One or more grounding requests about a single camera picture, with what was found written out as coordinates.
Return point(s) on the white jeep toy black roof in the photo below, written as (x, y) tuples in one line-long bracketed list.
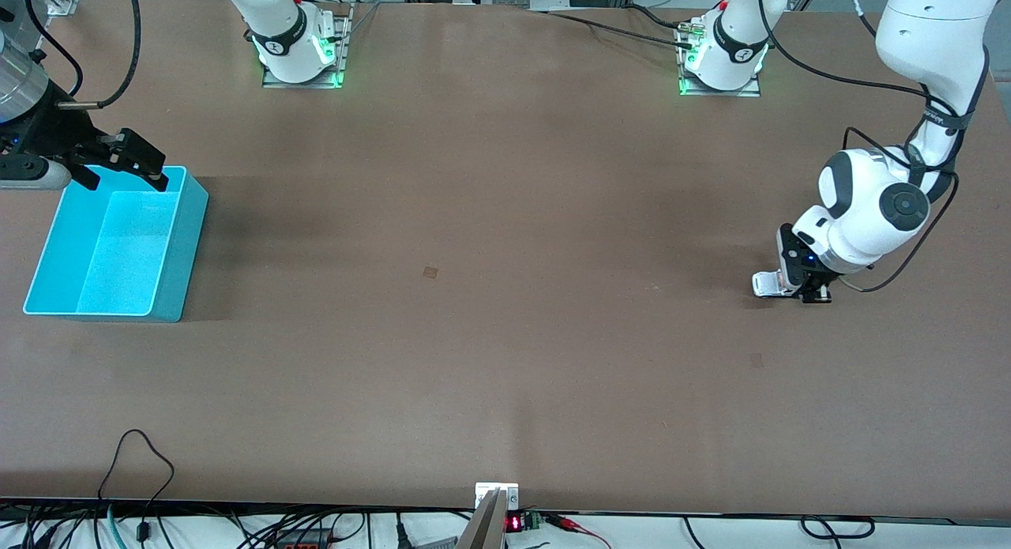
[(764, 284)]

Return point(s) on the cyan plastic storage bin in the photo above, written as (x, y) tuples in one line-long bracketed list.
[(118, 249)]

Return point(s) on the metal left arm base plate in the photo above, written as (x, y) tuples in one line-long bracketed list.
[(750, 89)]

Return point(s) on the power strip with orange switches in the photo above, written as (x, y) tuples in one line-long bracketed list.
[(304, 543)]

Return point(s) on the red and black clip lead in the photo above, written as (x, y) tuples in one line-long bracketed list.
[(573, 524)]

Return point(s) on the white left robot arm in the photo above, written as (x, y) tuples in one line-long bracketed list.
[(869, 209)]

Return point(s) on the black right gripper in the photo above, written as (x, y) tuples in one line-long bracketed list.
[(62, 134)]

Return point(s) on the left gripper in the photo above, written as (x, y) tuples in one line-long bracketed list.
[(813, 284)]

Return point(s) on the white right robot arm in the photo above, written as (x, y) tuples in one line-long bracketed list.
[(280, 35)]

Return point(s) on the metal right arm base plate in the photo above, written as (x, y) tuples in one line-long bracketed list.
[(341, 51)]

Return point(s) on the red digit display module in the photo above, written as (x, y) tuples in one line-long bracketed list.
[(517, 522)]

